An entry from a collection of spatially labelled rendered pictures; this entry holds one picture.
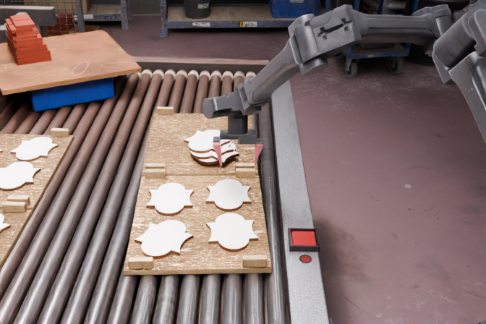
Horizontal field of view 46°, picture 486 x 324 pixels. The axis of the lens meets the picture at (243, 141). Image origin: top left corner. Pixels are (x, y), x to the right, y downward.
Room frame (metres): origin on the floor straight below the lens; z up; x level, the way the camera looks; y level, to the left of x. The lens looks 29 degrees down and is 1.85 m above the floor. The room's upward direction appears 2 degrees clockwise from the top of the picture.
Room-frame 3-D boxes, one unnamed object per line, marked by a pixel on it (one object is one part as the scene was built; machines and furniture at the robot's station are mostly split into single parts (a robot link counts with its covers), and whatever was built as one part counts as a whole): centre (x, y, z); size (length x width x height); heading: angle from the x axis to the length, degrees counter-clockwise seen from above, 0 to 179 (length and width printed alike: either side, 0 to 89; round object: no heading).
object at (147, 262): (1.02, 0.23, 0.95); 0.06 x 0.02 x 0.03; 94
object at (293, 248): (1.16, -0.16, 0.92); 0.08 x 0.08 x 0.02; 0
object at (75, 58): (2.11, 0.73, 1.03); 0.50 x 0.50 x 0.02; 29
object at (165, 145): (1.65, 0.14, 0.93); 0.41 x 0.35 x 0.02; 3
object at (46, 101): (2.05, 0.70, 0.97); 0.31 x 0.31 x 0.10; 29
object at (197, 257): (1.23, 0.11, 0.93); 0.41 x 0.35 x 0.02; 4
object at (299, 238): (1.16, -0.16, 0.92); 0.06 x 0.06 x 0.01; 0
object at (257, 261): (1.04, -0.04, 0.95); 0.06 x 0.02 x 0.03; 94
